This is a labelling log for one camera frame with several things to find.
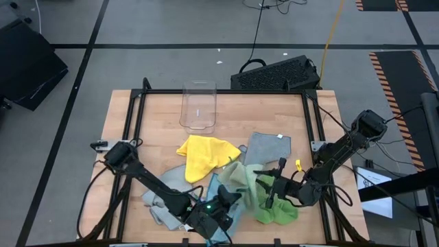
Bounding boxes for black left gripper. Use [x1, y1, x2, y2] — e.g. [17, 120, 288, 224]
[187, 185, 243, 240]

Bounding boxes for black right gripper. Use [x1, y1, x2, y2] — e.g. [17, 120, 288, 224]
[253, 157, 305, 209]

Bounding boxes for pale green microfiber towel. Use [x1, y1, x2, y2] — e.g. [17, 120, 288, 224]
[217, 161, 265, 210]

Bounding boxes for light blue microfiber towel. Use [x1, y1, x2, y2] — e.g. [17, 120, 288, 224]
[204, 173, 244, 246]

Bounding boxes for smooth gray microfiber towel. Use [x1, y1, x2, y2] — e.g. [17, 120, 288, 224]
[242, 132, 292, 166]

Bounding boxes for bright green microfiber towel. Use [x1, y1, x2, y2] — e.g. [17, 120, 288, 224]
[253, 173, 299, 226]

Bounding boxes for yellow microfiber towel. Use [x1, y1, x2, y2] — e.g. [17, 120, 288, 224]
[176, 134, 242, 185]

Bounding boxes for gray waffle-weave towel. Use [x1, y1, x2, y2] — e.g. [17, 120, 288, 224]
[141, 164, 195, 231]

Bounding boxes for clear plastic bin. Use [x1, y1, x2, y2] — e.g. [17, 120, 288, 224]
[178, 80, 217, 134]

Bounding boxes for black perforated computer case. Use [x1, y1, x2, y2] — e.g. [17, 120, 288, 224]
[230, 54, 322, 91]

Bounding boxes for white screen monitor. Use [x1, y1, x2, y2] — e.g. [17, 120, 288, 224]
[355, 166, 394, 220]

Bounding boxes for black stand beams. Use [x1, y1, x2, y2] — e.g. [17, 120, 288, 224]
[358, 91, 439, 247]

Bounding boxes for hazard-striped black floor mat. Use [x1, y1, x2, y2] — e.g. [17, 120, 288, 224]
[368, 50, 439, 172]
[355, 0, 439, 12]

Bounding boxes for black storage case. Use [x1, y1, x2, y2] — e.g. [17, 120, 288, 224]
[0, 19, 69, 112]

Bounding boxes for black metal table frame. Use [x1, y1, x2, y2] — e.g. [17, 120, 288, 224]
[77, 77, 370, 247]

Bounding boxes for black floor cable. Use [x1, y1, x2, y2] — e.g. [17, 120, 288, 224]
[239, 0, 309, 74]

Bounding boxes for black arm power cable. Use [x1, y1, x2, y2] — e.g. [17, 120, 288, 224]
[76, 161, 114, 239]

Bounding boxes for yellow cable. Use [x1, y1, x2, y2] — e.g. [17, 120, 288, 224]
[318, 0, 346, 89]

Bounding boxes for white floor cable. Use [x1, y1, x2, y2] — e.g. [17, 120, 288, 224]
[34, 0, 43, 35]

